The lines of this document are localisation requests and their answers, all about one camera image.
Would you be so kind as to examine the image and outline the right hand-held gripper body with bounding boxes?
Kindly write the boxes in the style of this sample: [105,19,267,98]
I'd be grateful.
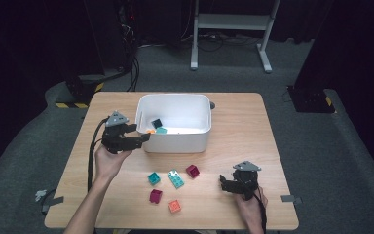
[233,160,263,201]

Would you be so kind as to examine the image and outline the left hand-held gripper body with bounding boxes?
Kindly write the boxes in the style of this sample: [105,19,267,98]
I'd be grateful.
[100,110,129,155]

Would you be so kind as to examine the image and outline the white plastic bin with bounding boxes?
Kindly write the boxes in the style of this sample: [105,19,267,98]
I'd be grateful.
[133,93,213,154]

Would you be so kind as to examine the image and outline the teal square toy block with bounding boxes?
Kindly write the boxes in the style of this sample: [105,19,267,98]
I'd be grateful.
[147,172,161,186]

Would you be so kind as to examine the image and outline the magenta toy block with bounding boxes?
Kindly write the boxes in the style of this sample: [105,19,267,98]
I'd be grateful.
[149,188,164,205]
[185,164,201,179]

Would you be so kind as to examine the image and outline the long teal toy block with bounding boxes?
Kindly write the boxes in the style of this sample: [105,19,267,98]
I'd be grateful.
[167,169,185,189]

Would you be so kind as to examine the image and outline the coral orange toy block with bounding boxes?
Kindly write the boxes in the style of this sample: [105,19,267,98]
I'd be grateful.
[168,199,182,215]

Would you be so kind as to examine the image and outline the person's right hand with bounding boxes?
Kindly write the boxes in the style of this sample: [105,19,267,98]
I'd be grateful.
[233,185,269,218]

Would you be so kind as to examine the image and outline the person's left hand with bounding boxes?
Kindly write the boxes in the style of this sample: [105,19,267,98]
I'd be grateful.
[93,144,133,182]

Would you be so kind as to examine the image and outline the grey tape strip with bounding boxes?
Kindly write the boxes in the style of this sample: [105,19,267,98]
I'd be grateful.
[41,195,65,215]
[280,194,303,206]

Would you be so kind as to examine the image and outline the black stand base striped tape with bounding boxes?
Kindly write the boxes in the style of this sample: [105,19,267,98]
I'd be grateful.
[56,74,105,110]
[286,85,337,114]

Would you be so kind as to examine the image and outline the pale tape scrap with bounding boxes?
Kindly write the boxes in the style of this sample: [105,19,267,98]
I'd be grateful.
[34,189,48,203]

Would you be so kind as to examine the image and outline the dark equipment rack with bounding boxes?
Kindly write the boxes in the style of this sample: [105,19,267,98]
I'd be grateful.
[115,0,141,71]

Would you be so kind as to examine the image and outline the white metal stand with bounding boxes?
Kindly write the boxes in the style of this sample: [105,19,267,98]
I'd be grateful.
[189,0,281,74]

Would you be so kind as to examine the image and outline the left hand-held gripper black cable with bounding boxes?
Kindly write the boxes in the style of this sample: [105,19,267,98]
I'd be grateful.
[87,117,110,193]

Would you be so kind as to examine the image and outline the hand-held gripper black cable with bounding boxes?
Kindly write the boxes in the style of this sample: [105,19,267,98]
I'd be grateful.
[87,117,110,193]
[240,177,269,234]

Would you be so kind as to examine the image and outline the right hand-held gripper black cable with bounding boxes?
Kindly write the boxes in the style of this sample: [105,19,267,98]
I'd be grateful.
[240,177,269,234]

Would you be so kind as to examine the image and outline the black floor cable bundle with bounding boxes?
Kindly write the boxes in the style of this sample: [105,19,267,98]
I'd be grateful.
[123,53,141,93]

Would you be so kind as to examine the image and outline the black cables under stand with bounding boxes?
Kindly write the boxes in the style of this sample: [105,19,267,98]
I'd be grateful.
[179,31,264,53]

